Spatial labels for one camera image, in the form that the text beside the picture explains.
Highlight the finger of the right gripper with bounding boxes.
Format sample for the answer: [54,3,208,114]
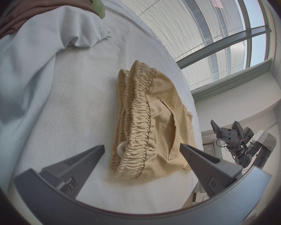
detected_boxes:
[232,120,244,139]
[210,119,222,138]

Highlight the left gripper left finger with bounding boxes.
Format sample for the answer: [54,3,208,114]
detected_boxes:
[39,145,105,199]

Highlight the window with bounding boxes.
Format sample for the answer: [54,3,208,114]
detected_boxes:
[117,0,272,88]

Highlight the green garment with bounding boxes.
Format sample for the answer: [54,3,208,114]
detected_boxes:
[84,0,106,18]

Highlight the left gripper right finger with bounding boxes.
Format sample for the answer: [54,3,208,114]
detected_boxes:
[179,143,243,200]

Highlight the tan shorts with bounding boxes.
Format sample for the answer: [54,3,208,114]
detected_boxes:
[109,60,194,180]

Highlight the bed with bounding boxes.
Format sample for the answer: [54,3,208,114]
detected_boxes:
[5,0,203,216]

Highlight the pale blue garment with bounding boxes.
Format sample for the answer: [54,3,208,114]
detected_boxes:
[0,4,112,173]

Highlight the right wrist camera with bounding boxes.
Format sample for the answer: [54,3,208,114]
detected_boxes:
[243,126,255,140]

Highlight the brown garment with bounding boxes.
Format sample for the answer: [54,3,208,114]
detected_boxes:
[0,0,101,44]

